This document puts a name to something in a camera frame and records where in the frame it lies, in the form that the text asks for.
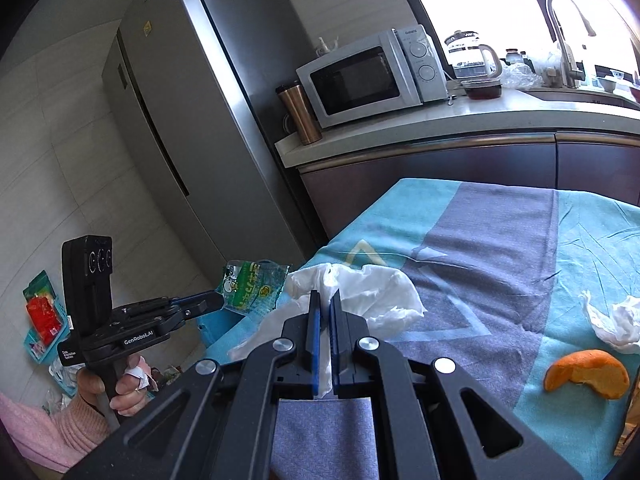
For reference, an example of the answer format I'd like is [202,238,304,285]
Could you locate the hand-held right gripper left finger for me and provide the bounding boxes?
[62,290,323,480]

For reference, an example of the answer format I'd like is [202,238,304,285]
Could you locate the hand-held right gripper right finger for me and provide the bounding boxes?
[327,290,583,480]

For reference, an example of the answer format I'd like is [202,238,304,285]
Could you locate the blue plastic bin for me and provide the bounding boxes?
[196,310,237,350]

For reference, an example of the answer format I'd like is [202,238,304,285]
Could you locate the green snack wrapper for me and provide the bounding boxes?
[220,259,291,317]

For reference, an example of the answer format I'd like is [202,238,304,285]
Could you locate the white plastic bag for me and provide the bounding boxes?
[227,261,428,398]

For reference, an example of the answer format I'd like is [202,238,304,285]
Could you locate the orange peel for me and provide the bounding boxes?
[544,350,631,401]

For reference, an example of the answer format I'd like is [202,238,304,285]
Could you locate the white tissue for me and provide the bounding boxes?
[580,290,640,356]

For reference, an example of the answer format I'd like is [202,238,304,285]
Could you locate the person's left forearm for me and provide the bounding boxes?
[0,390,111,473]

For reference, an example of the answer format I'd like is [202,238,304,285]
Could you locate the person's left hand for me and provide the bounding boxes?
[75,355,153,418]

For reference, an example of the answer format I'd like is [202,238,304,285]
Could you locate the teal storage basket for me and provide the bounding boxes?
[22,270,71,363]

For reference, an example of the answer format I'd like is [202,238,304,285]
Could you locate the red snack packet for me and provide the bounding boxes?
[26,295,63,346]

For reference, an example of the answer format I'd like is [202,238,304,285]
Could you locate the teal grey printed tablecloth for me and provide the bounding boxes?
[205,177,640,480]

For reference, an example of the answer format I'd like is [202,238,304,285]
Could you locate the grey refrigerator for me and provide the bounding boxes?
[102,0,331,281]

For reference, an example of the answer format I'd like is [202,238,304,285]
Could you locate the copper thermos tumbler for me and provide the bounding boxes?
[276,82,323,146]

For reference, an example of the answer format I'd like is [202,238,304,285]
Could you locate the kitchen counter with cabinets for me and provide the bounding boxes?
[274,85,640,256]

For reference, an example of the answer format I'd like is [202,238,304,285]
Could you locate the white microwave oven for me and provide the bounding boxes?
[296,25,449,129]

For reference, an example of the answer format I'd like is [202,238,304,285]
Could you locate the dark lidded food container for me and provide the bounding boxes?
[460,77,503,100]

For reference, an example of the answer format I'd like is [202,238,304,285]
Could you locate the glass electric kettle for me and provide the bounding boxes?
[444,30,503,81]

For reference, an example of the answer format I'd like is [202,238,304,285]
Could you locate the clear plastic bags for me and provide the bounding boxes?
[500,52,543,88]

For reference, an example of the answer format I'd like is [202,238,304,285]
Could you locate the kitchen sink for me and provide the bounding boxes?
[525,87,640,108]

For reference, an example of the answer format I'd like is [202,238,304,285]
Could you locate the steel kitchen faucet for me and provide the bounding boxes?
[546,0,597,86]

